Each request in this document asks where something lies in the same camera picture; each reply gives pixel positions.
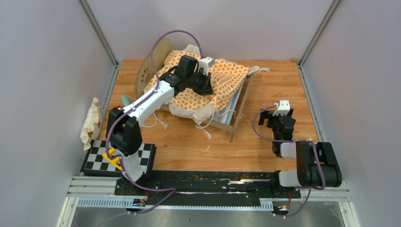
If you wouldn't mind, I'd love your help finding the white duck pillow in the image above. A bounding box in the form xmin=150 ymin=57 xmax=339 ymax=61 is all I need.
xmin=80 ymin=97 xmax=104 ymax=151

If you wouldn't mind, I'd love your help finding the yellow plastic block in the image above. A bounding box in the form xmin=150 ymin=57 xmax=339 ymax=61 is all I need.
xmin=102 ymin=148 xmax=122 ymax=171

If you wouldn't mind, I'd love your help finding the blue striped mattress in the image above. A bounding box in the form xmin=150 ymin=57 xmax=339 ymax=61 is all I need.
xmin=213 ymin=85 xmax=243 ymax=125

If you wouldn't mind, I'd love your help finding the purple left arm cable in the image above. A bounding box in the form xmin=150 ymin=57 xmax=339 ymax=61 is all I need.
xmin=104 ymin=29 xmax=205 ymax=208

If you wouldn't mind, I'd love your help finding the wooden pet bed frame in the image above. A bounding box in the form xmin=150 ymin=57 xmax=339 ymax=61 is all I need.
xmin=135 ymin=38 xmax=255 ymax=141

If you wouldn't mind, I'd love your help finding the teal cylinder toy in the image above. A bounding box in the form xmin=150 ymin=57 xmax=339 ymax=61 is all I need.
xmin=121 ymin=95 xmax=132 ymax=107

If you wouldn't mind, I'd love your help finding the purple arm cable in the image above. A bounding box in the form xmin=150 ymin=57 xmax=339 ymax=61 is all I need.
xmin=104 ymin=29 xmax=205 ymax=208
xmin=252 ymin=106 xmax=327 ymax=214

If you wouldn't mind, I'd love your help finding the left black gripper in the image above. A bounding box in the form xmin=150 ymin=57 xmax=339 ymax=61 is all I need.
xmin=187 ymin=70 xmax=215 ymax=96

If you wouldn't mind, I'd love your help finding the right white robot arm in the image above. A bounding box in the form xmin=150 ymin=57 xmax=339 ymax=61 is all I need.
xmin=252 ymin=100 xmax=342 ymax=198

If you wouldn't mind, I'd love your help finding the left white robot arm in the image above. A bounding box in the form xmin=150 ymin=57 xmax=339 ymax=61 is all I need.
xmin=106 ymin=55 xmax=216 ymax=195

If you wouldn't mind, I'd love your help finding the black white checkerboard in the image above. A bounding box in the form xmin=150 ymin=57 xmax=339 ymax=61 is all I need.
xmin=81 ymin=140 xmax=157 ymax=176

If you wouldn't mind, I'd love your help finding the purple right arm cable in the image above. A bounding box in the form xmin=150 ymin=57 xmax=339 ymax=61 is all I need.
xmin=252 ymin=106 xmax=327 ymax=214

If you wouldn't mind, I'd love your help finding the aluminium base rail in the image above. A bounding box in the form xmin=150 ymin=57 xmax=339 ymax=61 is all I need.
xmin=67 ymin=170 xmax=352 ymax=211

